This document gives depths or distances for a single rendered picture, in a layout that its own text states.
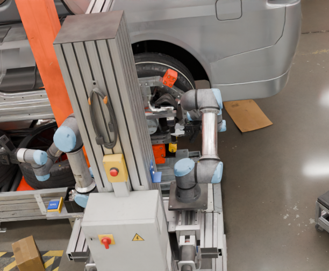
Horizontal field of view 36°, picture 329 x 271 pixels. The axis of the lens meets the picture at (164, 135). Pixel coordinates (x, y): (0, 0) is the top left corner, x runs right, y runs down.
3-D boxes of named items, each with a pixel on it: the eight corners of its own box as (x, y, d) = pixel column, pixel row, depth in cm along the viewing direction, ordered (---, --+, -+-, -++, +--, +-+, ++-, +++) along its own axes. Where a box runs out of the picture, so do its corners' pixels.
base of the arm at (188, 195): (201, 202, 284) (199, 190, 278) (174, 204, 286) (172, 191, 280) (201, 184, 296) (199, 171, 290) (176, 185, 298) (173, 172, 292)
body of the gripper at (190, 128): (183, 119, 334) (201, 118, 333) (184, 129, 339) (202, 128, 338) (183, 126, 328) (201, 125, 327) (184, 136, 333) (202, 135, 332)
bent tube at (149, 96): (173, 96, 344) (171, 83, 337) (172, 113, 329) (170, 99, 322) (147, 99, 346) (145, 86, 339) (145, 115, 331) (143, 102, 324)
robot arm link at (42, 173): (56, 169, 287) (50, 155, 280) (46, 183, 279) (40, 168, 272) (44, 168, 290) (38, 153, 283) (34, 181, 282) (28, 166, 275)
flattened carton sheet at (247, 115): (249, 95, 504) (248, 92, 502) (273, 125, 461) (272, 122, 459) (220, 103, 500) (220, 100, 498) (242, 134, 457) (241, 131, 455)
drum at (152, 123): (161, 116, 362) (158, 100, 353) (159, 134, 345) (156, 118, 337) (141, 118, 364) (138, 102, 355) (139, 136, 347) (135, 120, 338)
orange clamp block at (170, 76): (171, 81, 345) (177, 72, 340) (171, 88, 339) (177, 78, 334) (162, 78, 343) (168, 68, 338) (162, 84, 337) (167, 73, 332)
